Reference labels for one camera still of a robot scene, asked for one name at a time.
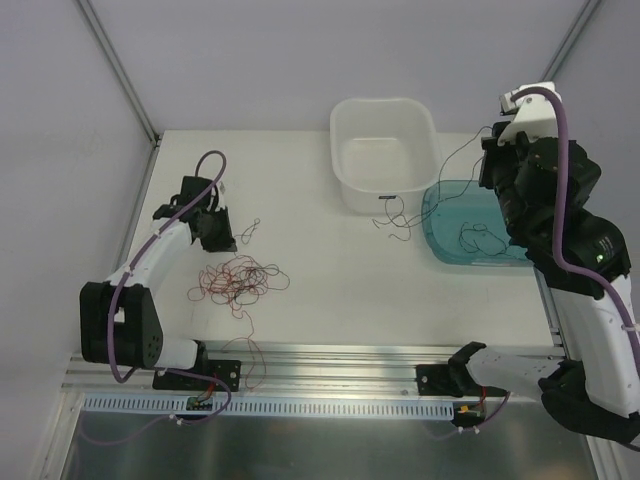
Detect white slotted cable duct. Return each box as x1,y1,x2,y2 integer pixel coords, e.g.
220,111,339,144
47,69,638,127
83,394,454,421

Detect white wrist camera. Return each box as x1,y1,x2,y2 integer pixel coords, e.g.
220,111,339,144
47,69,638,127
210,182,227,212
496,82,560,146

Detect aluminium frame post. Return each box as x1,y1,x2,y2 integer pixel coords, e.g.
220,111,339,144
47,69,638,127
540,0,605,82
73,0,161,146

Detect white plastic tub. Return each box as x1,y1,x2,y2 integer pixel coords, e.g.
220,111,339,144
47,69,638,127
329,98,442,215

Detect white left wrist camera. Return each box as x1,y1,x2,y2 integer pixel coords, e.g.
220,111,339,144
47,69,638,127
210,182,227,212

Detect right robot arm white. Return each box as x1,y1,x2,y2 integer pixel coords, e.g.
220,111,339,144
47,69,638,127
447,122,639,450

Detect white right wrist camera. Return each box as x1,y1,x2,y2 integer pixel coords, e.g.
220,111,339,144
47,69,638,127
496,82,560,146

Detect teal transparent plastic bin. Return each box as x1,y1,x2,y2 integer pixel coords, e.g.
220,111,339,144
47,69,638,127
421,180,530,267

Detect aluminium frame post left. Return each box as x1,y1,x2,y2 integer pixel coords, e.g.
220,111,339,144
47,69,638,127
73,0,161,146

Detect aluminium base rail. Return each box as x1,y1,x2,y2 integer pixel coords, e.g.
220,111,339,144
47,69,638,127
64,342,566,401

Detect red thin wire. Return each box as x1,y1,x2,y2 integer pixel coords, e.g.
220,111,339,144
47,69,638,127
185,254,292,391

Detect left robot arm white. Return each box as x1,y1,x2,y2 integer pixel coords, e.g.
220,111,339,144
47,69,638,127
79,176,236,389

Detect aluminium frame post right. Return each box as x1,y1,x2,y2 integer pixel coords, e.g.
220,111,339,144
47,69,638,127
540,0,605,82

